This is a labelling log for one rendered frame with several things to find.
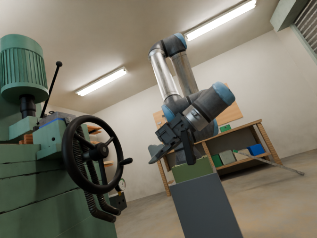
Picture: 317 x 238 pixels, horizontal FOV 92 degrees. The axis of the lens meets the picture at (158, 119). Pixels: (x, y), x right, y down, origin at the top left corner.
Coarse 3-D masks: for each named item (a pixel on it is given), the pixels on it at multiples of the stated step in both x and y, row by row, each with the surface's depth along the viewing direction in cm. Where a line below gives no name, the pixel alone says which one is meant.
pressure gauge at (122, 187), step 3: (120, 180) 79; (123, 180) 81; (120, 183) 78; (123, 183) 81; (117, 186) 77; (120, 186) 78; (123, 186) 80; (117, 189) 77; (120, 189) 77; (123, 189) 79; (117, 192) 79; (120, 192) 79
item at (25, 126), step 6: (24, 120) 67; (30, 120) 67; (36, 120) 69; (12, 126) 69; (18, 126) 68; (24, 126) 66; (30, 126) 66; (12, 132) 68; (18, 132) 67; (24, 132) 66; (30, 132) 67; (12, 138) 68; (18, 138) 69
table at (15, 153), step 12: (0, 144) 45; (12, 144) 48; (24, 144) 50; (36, 144) 54; (60, 144) 52; (0, 156) 44; (12, 156) 46; (24, 156) 49; (36, 156) 52; (48, 156) 52; (60, 156) 57
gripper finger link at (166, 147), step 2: (170, 144) 51; (172, 144) 52; (164, 146) 51; (166, 146) 51; (168, 146) 51; (170, 146) 51; (162, 148) 51; (164, 148) 51; (166, 148) 51; (168, 148) 51; (162, 150) 52; (164, 150) 51; (166, 150) 51; (158, 152) 53; (160, 152) 52; (162, 152) 52; (164, 152) 51; (156, 154) 53; (158, 154) 53; (160, 154) 52; (162, 154) 52; (156, 156) 53; (158, 156) 52
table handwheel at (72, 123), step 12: (72, 120) 50; (84, 120) 54; (96, 120) 60; (72, 132) 47; (108, 132) 66; (72, 144) 45; (84, 144) 51; (96, 144) 55; (120, 144) 69; (72, 156) 43; (84, 156) 56; (96, 156) 53; (120, 156) 66; (72, 168) 42; (120, 168) 62; (84, 180) 44; (96, 192) 47
